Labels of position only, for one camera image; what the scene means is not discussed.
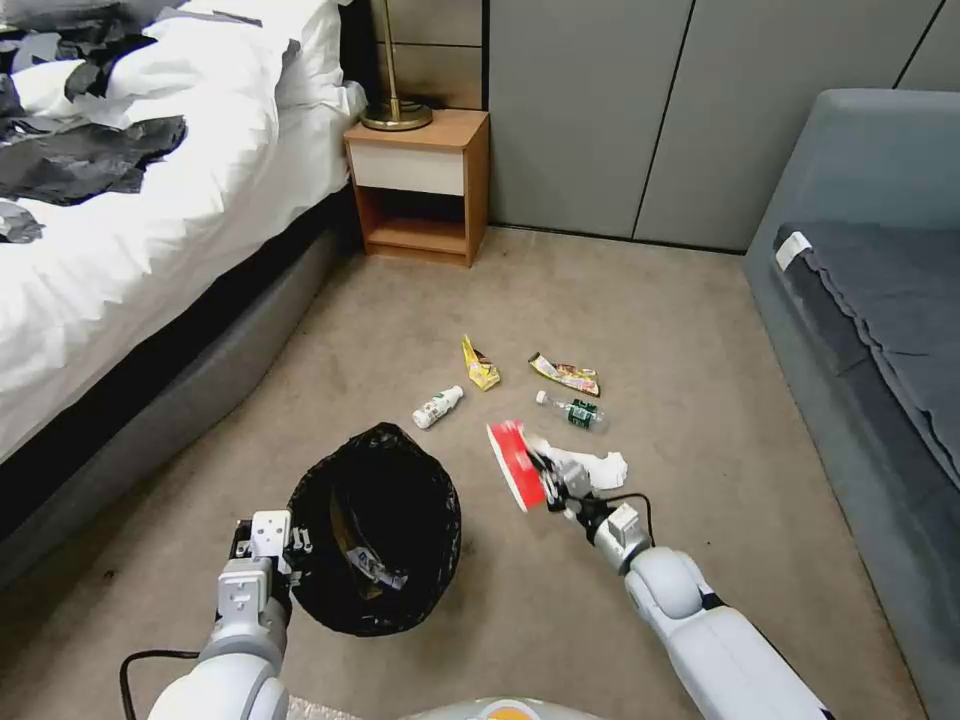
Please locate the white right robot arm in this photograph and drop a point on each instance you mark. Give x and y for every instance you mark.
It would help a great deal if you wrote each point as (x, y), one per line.
(712, 645)

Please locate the large black plastic bag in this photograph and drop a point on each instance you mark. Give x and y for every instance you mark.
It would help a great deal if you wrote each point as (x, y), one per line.
(82, 161)

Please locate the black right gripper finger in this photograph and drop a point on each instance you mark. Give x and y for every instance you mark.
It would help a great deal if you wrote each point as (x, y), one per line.
(553, 498)
(546, 460)

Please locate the grey upholstered bed frame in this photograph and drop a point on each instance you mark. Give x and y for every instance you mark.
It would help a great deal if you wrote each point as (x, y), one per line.
(187, 375)

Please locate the brass floor lamp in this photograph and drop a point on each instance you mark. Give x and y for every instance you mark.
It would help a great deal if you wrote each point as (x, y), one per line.
(396, 112)

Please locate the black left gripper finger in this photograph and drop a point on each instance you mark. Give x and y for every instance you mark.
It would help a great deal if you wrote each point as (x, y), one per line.
(301, 541)
(241, 538)

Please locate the white cushion tag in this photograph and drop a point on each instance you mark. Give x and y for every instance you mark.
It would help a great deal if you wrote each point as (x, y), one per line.
(793, 250)

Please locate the crumpled white paper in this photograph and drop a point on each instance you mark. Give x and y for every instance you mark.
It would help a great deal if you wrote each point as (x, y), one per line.
(604, 466)

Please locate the grey fabric sofa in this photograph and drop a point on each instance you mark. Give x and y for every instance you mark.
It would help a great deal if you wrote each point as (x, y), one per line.
(825, 337)

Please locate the wooden nightstand with white drawer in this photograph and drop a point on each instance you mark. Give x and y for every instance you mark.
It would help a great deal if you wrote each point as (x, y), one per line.
(416, 187)

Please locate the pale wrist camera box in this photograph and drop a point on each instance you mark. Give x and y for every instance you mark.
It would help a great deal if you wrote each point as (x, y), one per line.
(271, 532)
(577, 477)

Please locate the white pillow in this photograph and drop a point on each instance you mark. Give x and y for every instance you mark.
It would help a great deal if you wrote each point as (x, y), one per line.
(315, 52)

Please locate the yellow brown cardboard scrap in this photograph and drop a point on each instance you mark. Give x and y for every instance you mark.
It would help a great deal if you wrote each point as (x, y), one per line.
(345, 525)

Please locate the small white plastic bottle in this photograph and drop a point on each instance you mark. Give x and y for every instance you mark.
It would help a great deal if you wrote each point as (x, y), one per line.
(436, 407)

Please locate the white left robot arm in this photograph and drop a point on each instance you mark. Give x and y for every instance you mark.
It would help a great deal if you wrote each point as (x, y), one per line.
(240, 675)

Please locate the red and white package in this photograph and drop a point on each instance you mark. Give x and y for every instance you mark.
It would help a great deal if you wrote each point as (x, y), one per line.
(514, 465)

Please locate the white duvet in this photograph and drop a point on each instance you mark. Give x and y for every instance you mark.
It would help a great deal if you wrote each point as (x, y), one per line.
(150, 225)

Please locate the small grey plastic bag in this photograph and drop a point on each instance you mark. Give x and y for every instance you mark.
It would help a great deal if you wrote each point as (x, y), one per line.
(19, 223)

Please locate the trash bin with black bag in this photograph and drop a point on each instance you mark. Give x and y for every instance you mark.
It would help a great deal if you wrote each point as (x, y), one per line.
(375, 525)

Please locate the brown and green snack wrapper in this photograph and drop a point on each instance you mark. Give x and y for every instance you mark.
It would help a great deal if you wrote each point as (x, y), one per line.
(564, 372)

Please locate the clear bottle with green label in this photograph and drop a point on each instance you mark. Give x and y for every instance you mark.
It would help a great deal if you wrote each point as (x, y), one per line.
(576, 412)

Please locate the white robot front shell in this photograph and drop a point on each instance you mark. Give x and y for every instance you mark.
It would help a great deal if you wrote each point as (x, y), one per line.
(487, 709)

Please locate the dark grey sofa cushion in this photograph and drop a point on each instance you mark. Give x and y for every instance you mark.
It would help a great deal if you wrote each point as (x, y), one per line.
(885, 315)

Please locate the yellow crumpled wrapper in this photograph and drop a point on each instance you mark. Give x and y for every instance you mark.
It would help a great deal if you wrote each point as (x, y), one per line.
(478, 366)

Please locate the brown wooden headboard panel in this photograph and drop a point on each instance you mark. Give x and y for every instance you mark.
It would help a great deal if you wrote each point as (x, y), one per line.
(435, 45)

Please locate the printed white wrapper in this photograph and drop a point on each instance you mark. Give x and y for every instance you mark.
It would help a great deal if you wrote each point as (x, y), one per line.
(379, 574)

